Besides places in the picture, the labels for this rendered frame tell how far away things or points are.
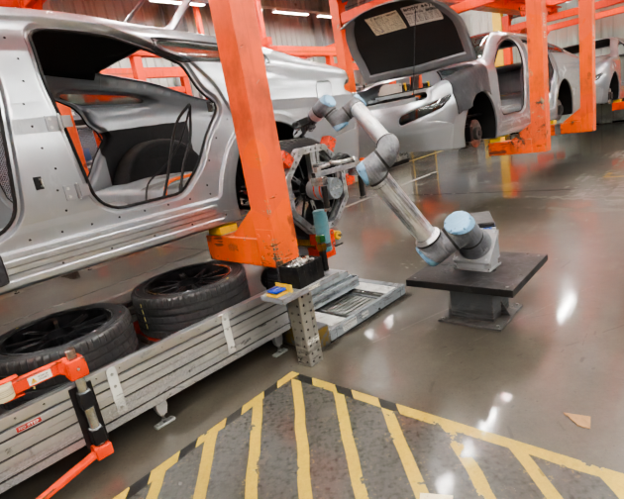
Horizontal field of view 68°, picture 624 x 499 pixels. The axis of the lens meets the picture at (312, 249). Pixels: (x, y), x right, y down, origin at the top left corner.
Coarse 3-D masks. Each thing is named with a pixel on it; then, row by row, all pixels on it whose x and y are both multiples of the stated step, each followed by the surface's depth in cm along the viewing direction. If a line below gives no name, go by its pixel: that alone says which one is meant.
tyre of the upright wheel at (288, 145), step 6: (300, 138) 294; (306, 138) 296; (282, 144) 289; (288, 144) 286; (294, 144) 288; (300, 144) 291; (306, 144) 295; (312, 144) 299; (318, 144) 303; (288, 150) 285; (294, 228) 292; (300, 234) 296; (306, 234) 300
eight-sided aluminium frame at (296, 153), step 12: (324, 144) 295; (300, 156) 281; (324, 156) 302; (288, 168) 277; (288, 180) 275; (288, 192) 276; (348, 192) 314; (336, 204) 313; (300, 216) 284; (336, 216) 307; (300, 228) 292; (312, 228) 291
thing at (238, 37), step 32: (224, 0) 221; (224, 32) 228; (256, 32) 232; (224, 64) 235; (256, 64) 233; (256, 96) 234; (256, 128) 235; (256, 160) 240; (256, 192) 248; (256, 224) 256; (288, 224) 255; (288, 256) 257
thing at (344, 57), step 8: (336, 8) 670; (344, 8) 677; (336, 16) 674; (336, 24) 678; (336, 32) 682; (344, 32) 680; (336, 40) 686; (344, 40) 681; (336, 48) 691; (344, 48) 682; (344, 56) 686; (344, 64) 690; (352, 64) 697; (352, 72) 698; (352, 80) 699; (352, 88) 701
